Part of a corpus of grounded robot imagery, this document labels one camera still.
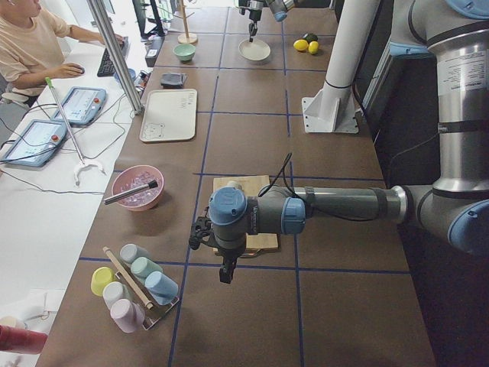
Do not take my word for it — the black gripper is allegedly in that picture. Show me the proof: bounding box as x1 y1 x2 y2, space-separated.
189 216 245 284
244 0 264 43

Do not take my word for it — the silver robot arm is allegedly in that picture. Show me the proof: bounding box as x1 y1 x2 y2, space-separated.
237 0 302 43
189 1 488 283

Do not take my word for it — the white tray with bear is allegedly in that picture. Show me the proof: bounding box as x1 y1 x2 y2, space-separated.
139 89 197 143

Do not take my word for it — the cream round plate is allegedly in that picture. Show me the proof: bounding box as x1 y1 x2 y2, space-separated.
238 38 271 62

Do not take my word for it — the yellow lemon far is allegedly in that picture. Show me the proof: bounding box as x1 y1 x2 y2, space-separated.
293 39 309 52

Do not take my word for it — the green lime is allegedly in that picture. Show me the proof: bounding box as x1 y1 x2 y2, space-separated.
303 33 318 44

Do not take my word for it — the yellow lemon near plate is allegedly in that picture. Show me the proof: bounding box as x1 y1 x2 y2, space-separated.
308 41 319 54

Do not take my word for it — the light blue cup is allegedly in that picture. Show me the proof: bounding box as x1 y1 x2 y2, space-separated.
144 271 179 305

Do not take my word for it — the wooden mug stand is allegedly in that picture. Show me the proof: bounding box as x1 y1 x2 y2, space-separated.
176 0 198 44

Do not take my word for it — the green bowl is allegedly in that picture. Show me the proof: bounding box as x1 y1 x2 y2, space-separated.
173 44 196 62

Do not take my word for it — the white cup rack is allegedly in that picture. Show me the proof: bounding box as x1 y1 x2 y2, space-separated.
103 247 180 331

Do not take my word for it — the green cup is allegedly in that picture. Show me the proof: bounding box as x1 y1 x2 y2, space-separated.
131 256 163 284

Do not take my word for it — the wooden cutting board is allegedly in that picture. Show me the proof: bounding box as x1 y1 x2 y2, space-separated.
213 175 279 251

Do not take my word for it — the black box with label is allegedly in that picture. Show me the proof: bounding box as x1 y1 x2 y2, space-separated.
144 36 164 67

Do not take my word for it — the pink cup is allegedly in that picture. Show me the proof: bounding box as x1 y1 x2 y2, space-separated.
110 299 145 333

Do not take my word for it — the white grey cup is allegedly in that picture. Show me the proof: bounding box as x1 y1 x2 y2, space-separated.
102 281 133 310

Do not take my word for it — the yellow cup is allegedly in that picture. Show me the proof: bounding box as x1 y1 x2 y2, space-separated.
90 267 115 297

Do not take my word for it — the blue bowl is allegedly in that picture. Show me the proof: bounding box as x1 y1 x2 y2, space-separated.
113 68 136 87

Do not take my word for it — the pink bowl with ice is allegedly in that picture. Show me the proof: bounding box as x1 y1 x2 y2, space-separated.
112 165 164 212

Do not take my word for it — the metal black-tipped scoop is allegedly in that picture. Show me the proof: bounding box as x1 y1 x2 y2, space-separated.
103 180 158 205

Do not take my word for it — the black keyboard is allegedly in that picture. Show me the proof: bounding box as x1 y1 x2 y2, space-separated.
97 36 129 77

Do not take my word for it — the white reacher grabber stick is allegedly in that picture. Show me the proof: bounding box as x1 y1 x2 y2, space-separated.
45 77 105 186

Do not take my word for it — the far teach pendant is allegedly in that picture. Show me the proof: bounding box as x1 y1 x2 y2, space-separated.
61 86 107 127

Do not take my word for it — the teach pendant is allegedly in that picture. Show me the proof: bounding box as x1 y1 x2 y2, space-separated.
61 86 107 127
1 119 67 167

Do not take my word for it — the seated person in beige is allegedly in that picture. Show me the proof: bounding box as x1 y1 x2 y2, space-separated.
1 1 105 98

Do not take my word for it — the red bottle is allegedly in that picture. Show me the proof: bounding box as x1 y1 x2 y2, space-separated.
1 317 48 354

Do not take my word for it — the near teach pendant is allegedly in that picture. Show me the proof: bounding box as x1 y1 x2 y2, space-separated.
1 119 67 167

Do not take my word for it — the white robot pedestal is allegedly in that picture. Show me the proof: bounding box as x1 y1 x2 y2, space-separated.
302 0 381 134

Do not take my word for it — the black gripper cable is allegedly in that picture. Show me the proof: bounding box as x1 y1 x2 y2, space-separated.
257 151 368 222

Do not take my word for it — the aluminium frame post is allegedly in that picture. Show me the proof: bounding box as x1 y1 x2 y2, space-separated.
87 0 144 115

